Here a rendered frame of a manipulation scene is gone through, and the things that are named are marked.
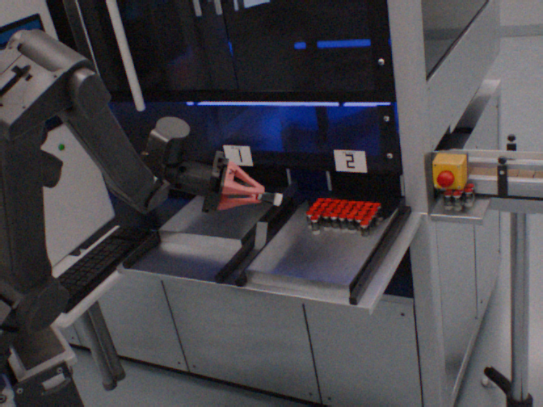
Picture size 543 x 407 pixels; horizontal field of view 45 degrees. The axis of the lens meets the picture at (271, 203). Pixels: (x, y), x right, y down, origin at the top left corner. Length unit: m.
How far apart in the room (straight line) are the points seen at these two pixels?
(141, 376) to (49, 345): 1.54
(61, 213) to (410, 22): 1.13
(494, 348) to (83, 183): 1.59
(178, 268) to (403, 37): 0.77
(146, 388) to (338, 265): 1.37
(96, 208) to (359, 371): 0.97
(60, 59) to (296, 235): 1.04
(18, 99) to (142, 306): 1.80
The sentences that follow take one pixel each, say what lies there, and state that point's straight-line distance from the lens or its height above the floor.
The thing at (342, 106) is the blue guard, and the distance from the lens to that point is 1.66.
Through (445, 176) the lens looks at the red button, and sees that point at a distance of 1.62.
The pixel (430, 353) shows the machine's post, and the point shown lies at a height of 0.41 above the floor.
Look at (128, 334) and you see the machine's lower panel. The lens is 2.67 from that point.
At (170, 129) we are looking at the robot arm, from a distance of 1.12.
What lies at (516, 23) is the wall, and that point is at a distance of 6.31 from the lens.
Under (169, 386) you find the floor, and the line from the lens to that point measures 2.71.
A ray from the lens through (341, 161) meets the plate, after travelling 1.73.
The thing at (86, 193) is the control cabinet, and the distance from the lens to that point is 2.10.
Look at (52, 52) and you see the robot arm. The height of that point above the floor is 1.59.
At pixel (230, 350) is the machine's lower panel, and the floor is 0.25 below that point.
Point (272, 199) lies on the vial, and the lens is 1.18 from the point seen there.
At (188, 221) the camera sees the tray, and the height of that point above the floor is 0.88.
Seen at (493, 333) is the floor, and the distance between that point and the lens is 2.71.
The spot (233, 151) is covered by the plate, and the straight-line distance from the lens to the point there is 1.87.
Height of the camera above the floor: 1.74
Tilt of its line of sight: 27 degrees down
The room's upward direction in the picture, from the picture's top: 11 degrees counter-clockwise
